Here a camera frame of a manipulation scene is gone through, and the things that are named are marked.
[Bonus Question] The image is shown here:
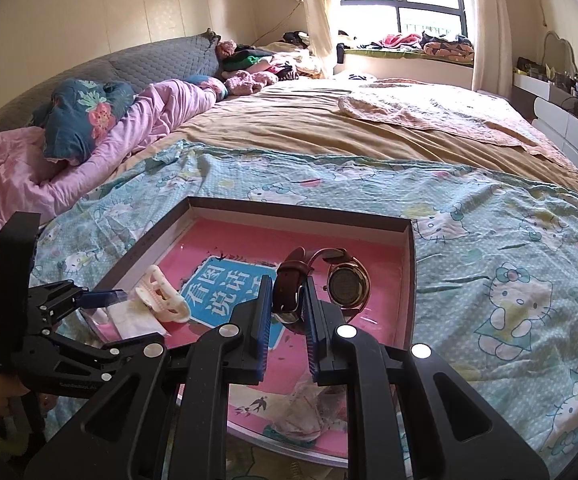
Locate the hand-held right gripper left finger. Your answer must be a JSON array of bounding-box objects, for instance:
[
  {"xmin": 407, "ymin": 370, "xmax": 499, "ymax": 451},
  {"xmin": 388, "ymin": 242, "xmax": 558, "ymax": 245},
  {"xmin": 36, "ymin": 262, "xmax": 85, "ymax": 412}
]
[{"xmin": 24, "ymin": 275, "xmax": 274, "ymax": 480}]

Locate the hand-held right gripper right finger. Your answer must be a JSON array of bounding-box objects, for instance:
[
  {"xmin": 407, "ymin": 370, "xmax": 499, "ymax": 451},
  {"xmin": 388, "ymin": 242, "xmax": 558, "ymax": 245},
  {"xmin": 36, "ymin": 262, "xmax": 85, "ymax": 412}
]
[{"xmin": 301, "ymin": 277, "xmax": 550, "ymax": 480}]

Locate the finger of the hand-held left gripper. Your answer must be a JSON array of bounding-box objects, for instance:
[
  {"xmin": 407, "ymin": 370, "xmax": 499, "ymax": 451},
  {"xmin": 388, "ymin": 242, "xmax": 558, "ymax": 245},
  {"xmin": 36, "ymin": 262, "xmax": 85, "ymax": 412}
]
[
  {"xmin": 28, "ymin": 284, "xmax": 126, "ymax": 333},
  {"xmin": 44, "ymin": 332, "xmax": 166, "ymax": 378}
]

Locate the clear bag with pink item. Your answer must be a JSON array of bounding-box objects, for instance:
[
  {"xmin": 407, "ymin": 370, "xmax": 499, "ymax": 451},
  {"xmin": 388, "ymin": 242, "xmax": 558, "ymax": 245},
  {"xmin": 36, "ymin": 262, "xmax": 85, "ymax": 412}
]
[{"xmin": 81, "ymin": 302, "xmax": 170, "ymax": 348}]

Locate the white hair claw clip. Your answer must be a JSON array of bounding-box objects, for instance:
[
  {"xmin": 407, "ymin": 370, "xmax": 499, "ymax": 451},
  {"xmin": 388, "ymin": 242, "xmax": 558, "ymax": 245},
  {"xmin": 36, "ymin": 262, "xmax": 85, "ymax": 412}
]
[{"xmin": 134, "ymin": 264, "xmax": 190, "ymax": 323}]

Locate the brown strap wristwatch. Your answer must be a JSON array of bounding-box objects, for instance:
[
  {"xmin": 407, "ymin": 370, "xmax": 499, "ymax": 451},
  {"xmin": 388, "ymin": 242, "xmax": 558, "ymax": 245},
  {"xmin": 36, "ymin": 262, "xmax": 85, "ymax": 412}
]
[{"xmin": 273, "ymin": 246, "xmax": 371, "ymax": 333}]

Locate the dark cardboard box tray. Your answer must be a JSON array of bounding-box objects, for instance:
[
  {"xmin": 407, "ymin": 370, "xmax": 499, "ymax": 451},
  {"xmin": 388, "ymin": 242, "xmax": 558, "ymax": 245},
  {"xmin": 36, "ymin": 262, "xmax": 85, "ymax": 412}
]
[{"xmin": 76, "ymin": 196, "xmax": 417, "ymax": 468}]

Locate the crumpled clear plastic bag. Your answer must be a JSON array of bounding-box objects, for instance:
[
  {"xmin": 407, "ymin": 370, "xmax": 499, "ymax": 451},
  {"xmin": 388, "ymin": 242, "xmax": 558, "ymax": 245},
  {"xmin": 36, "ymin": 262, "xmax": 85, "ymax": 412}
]
[{"xmin": 269, "ymin": 377, "xmax": 350, "ymax": 443}]

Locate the pink book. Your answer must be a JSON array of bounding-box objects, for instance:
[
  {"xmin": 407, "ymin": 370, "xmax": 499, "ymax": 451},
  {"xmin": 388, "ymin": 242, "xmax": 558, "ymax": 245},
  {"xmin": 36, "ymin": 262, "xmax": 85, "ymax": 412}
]
[{"xmin": 164, "ymin": 217, "xmax": 406, "ymax": 461}]

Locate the blue floral pillow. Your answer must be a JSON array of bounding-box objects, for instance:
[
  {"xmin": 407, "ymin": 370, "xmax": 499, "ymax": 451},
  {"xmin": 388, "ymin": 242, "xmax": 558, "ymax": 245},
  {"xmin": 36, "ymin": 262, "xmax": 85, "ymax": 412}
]
[{"xmin": 43, "ymin": 79, "xmax": 134, "ymax": 163}]

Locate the pink quilt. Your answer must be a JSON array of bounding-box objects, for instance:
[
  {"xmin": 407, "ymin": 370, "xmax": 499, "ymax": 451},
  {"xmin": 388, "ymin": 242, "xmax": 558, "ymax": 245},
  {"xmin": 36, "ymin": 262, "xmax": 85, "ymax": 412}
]
[{"xmin": 0, "ymin": 79, "xmax": 217, "ymax": 248}]

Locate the tan blanket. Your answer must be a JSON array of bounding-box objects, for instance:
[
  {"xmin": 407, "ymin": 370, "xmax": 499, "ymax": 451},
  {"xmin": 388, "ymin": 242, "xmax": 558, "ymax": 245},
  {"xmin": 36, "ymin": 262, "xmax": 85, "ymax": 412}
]
[{"xmin": 169, "ymin": 80, "xmax": 578, "ymax": 201}]

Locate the cartoon cat printed sheet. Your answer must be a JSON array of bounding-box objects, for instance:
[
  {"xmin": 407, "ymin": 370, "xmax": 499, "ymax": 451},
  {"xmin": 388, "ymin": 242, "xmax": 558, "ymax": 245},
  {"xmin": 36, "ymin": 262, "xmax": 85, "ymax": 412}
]
[{"xmin": 34, "ymin": 140, "xmax": 578, "ymax": 471}]

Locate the small blue pillow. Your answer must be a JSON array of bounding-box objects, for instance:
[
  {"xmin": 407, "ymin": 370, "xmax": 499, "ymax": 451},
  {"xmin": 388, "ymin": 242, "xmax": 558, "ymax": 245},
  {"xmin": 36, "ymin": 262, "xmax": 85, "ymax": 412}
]
[{"xmin": 186, "ymin": 75, "xmax": 228, "ymax": 101}]

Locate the grey quilted headboard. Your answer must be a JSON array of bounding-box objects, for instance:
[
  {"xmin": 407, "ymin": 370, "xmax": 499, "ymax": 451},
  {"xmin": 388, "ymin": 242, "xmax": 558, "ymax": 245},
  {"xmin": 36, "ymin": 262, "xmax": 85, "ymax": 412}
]
[{"xmin": 0, "ymin": 32, "xmax": 222, "ymax": 136}]

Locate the pink plush toy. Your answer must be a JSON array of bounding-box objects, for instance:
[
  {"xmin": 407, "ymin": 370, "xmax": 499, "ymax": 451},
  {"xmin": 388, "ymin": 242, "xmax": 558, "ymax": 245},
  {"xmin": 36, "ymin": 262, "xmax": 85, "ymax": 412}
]
[{"xmin": 224, "ymin": 70, "xmax": 278, "ymax": 97}]

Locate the pink knitted blanket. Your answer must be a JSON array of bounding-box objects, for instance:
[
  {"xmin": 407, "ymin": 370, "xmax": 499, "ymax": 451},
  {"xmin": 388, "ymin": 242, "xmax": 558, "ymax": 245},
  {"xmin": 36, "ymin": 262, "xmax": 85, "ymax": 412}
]
[{"xmin": 338, "ymin": 79, "xmax": 578, "ymax": 171}]

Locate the pile of clothes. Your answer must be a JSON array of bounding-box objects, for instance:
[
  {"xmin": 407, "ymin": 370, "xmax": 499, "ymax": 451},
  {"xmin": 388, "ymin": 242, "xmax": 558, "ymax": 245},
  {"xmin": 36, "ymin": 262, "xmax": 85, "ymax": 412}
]
[{"xmin": 221, "ymin": 42, "xmax": 324, "ymax": 81}]

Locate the white window bench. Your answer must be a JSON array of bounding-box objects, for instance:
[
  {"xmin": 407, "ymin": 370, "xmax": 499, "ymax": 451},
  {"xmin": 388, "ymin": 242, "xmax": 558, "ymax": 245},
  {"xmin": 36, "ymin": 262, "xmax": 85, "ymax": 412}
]
[{"xmin": 344, "ymin": 47, "xmax": 474, "ymax": 91}]

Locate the pink garment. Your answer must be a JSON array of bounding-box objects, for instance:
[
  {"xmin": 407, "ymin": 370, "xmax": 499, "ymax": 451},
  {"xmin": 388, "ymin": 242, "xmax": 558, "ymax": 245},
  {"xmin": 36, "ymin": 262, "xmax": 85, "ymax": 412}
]
[{"xmin": 376, "ymin": 32, "xmax": 422, "ymax": 51}]

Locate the dark patterned garment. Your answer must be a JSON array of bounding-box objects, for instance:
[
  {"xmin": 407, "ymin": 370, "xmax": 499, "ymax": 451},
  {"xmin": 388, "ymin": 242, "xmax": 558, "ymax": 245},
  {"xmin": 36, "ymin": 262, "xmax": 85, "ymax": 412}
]
[{"xmin": 421, "ymin": 32, "xmax": 474, "ymax": 58}]

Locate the cream curtain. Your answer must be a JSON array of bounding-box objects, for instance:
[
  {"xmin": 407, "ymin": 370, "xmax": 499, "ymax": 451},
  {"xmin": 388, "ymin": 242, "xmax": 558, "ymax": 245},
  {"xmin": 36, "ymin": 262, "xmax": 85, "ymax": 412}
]
[
  {"xmin": 294, "ymin": 0, "xmax": 342, "ymax": 68},
  {"xmin": 469, "ymin": 0, "xmax": 514, "ymax": 98}
]

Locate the white dresser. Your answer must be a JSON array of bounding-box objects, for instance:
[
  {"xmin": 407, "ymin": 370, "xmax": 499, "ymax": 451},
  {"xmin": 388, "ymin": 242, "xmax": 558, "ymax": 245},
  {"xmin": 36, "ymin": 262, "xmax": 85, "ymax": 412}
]
[{"xmin": 511, "ymin": 72, "xmax": 578, "ymax": 191}]

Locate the window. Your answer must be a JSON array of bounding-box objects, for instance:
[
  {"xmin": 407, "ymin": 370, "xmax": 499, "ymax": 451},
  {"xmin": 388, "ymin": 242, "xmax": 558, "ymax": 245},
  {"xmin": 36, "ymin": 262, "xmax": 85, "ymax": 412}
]
[{"xmin": 334, "ymin": 0, "xmax": 474, "ymax": 41}]

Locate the scalloped mirror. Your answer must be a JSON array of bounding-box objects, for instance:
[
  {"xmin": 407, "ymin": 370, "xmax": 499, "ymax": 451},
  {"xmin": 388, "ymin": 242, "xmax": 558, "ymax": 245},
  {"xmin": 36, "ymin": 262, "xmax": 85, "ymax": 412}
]
[{"xmin": 541, "ymin": 30, "xmax": 577, "ymax": 78}]

